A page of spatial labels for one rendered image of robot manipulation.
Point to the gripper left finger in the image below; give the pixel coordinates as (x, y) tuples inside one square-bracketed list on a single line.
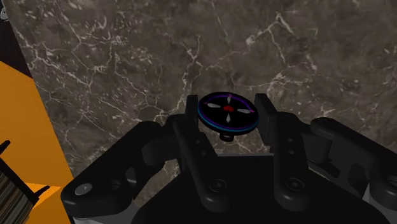
[(186, 145)]

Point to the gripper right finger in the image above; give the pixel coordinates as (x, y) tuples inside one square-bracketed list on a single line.
[(291, 149)]

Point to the black round compass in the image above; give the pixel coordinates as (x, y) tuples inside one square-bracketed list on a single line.
[(228, 113)]

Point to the dark striped furniture piece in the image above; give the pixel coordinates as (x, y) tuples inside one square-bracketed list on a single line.
[(14, 192)]

